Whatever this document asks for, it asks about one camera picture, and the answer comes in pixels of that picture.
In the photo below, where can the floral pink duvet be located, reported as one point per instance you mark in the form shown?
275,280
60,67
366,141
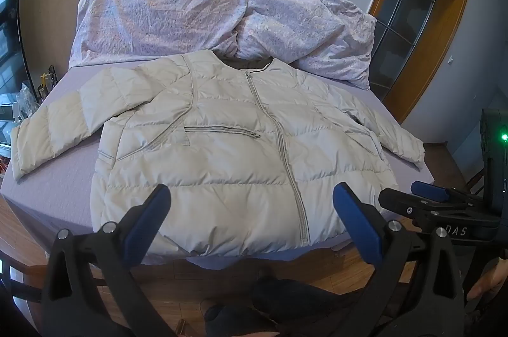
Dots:
158,15

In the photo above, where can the person's right hand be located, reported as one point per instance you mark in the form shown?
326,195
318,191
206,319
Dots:
490,281

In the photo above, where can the dark glass panel door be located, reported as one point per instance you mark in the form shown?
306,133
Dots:
412,3

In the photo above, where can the group of small containers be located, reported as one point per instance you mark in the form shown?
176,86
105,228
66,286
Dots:
47,81

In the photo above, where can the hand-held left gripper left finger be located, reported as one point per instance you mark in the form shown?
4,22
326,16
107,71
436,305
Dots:
149,218

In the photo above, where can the beige puffer jacket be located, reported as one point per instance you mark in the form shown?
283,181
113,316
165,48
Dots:
222,162

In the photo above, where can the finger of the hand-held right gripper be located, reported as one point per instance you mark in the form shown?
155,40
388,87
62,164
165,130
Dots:
408,205
430,191

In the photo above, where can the bed with purple sheet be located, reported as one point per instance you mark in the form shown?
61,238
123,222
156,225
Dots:
59,194

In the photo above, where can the black television screen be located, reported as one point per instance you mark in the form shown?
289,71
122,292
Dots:
12,23

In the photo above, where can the dark cloth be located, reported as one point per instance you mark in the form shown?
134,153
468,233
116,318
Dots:
285,301

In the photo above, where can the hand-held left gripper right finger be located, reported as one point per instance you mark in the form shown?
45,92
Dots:
357,222

